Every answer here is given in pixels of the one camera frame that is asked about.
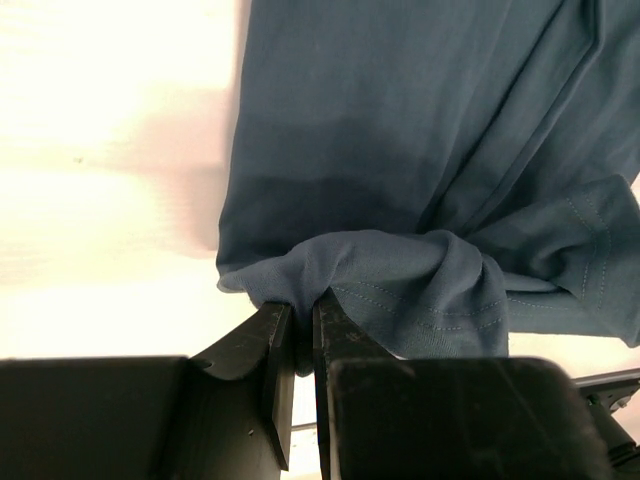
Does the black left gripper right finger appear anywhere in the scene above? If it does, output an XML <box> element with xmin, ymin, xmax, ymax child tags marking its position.
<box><xmin>313</xmin><ymin>293</ymin><xmax>614</xmax><ymax>479</ymax></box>

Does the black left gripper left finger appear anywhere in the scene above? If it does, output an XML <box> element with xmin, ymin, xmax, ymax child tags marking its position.
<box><xmin>1</xmin><ymin>304</ymin><xmax>295</xmax><ymax>479</ymax></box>

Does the teal blue t shirt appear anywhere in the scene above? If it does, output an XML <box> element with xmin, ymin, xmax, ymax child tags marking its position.
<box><xmin>217</xmin><ymin>1</ymin><xmax>639</xmax><ymax>375</ymax></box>

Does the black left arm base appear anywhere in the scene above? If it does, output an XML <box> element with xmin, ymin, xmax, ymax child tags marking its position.
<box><xmin>578</xmin><ymin>380</ymin><xmax>639</xmax><ymax>479</ymax></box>

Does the metal front table rail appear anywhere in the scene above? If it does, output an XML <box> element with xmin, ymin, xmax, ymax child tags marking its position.
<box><xmin>574</xmin><ymin>368</ymin><xmax>640</xmax><ymax>388</ymax></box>

